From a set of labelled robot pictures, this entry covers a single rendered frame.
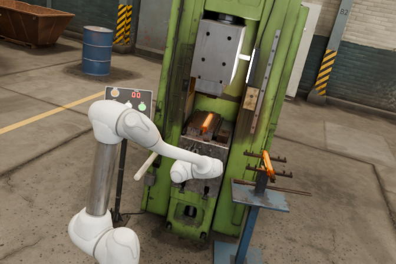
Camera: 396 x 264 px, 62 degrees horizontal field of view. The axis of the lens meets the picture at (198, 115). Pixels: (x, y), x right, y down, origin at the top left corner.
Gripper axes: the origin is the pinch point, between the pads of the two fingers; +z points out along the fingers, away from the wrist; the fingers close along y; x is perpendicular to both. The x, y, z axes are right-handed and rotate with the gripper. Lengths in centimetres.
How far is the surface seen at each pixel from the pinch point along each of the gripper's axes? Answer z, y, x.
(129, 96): 23, -56, 15
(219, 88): 35.1, 5.4, 33.3
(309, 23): 557, 111, 70
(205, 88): 35.0, -4.6, 30.9
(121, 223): 25, -52, -99
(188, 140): 29.1, -8.9, -10.1
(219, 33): 35, -2, 70
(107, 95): 16, -70, 15
